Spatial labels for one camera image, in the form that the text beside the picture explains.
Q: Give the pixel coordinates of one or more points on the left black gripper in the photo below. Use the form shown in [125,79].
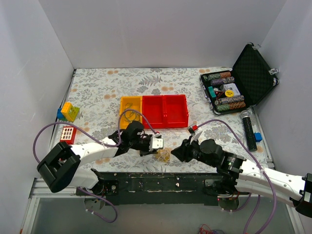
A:
[147,145]

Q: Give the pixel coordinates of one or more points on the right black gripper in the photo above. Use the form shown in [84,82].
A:
[188,151]

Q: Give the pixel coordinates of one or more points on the yellow plastic bin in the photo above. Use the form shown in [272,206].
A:
[133,103]

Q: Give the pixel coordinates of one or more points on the red plastic bin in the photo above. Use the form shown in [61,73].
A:
[176,111]
[153,110]

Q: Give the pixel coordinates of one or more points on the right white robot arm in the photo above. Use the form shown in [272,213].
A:
[242,175]

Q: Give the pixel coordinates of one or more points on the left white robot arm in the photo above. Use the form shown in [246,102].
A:
[62,166]

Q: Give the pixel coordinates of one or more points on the floral table mat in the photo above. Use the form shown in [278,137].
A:
[98,92]

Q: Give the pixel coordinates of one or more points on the red white window block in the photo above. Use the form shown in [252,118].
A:
[68,135]

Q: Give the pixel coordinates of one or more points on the yellow green blue block stack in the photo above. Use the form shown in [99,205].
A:
[68,112]

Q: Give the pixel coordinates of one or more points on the black microphone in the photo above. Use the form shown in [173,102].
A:
[250,138]

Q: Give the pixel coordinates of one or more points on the small blue toy block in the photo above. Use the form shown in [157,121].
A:
[258,137]

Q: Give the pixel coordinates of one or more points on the black poker chip case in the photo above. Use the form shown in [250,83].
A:
[243,86]

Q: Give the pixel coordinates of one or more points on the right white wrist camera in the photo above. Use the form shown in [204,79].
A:
[195,132]

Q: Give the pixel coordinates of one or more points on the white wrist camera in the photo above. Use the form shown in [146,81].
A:
[195,132]
[156,142]

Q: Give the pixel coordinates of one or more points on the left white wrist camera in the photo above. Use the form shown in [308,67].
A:
[156,142]

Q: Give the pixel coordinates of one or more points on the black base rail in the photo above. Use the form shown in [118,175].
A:
[164,188]

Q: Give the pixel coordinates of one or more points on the aluminium frame rail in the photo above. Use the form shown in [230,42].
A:
[40,190]

